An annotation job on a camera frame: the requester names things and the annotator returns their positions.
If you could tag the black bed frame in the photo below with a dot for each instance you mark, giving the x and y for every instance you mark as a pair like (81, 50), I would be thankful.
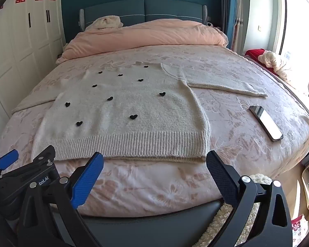
(144, 231)

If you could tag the bright window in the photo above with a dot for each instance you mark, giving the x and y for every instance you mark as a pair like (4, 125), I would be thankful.
(298, 30)

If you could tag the red cloth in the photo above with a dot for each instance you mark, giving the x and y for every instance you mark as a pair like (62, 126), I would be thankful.
(252, 54)

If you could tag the cream knotted cloth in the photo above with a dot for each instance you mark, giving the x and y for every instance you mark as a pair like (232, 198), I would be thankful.
(273, 61)

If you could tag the cream crumpled cloth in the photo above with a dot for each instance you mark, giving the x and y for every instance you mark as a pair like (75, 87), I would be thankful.
(105, 23)

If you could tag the black smartphone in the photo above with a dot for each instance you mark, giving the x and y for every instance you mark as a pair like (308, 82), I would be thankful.
(266, 123)

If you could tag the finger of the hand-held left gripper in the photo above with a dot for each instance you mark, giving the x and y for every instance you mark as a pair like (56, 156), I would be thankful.
(45, 157)
(6, 159)

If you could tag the bed with butterfly sheet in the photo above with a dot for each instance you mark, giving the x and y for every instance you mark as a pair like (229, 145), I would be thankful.
(247, 159)

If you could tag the white panelled wardrobe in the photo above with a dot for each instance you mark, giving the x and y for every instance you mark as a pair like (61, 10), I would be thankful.
(15, 56)

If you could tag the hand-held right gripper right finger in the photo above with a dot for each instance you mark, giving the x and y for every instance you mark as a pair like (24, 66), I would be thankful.
(220, 177)

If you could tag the small white round object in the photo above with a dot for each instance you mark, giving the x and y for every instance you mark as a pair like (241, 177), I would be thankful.
(209, 24)

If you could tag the pink duvet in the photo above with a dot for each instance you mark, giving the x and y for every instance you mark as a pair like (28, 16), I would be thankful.
(144, 36)

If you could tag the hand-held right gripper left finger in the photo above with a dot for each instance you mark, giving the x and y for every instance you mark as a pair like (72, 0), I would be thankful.
(87, 182)

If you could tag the floral print cloth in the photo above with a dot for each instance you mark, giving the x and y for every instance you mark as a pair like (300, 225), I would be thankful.
(300, 227)

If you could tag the blue patterned curtain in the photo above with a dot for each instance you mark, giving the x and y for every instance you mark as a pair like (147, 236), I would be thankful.
(231, 5)

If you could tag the white towel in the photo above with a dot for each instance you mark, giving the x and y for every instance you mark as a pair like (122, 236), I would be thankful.
(134, 123)

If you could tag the blue upholstered headboard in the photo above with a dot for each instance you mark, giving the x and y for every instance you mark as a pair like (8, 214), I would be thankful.
(170, 10)

